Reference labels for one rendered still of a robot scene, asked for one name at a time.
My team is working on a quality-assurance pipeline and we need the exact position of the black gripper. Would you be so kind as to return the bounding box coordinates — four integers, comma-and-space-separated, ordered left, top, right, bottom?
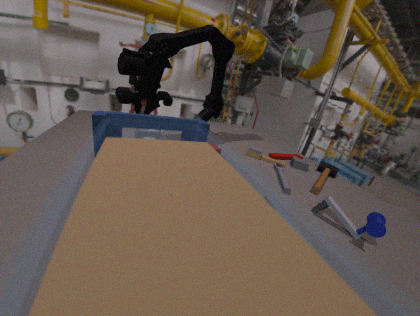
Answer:
115, 76, 173, 115

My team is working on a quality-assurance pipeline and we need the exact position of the wooden-handled black mallet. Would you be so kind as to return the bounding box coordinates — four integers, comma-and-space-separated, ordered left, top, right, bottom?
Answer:
311, 161, 339, 194

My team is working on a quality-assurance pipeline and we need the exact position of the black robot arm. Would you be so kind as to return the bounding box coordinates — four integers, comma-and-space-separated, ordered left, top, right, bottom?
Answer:
117, 25, 235, 122

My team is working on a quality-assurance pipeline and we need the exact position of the red flat bar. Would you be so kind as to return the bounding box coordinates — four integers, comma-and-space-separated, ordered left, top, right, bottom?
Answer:
269, 153, 303, 160

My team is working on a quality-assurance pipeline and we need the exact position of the winch handle with blue knob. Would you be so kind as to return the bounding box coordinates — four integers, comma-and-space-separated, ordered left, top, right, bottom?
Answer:
312, 196, 386, 240

